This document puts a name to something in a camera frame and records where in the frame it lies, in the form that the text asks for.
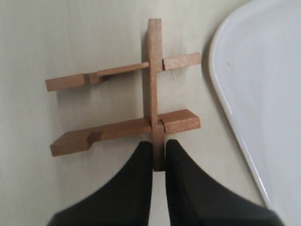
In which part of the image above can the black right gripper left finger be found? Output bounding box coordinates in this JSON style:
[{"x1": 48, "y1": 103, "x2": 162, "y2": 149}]
[{"x1": 48, "y1": 141, "x2": 153, "y2": 226}]

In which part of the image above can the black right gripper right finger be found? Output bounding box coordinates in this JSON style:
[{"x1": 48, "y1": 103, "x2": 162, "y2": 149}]
[{"x1": 166, "y1": 139, "x2": 282, "y2": 226}]

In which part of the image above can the white rectangular plastic tray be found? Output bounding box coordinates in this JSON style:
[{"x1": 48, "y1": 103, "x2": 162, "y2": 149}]
[{"x1": 209, "y1": 0, "x2": 301, "y2": 226}]

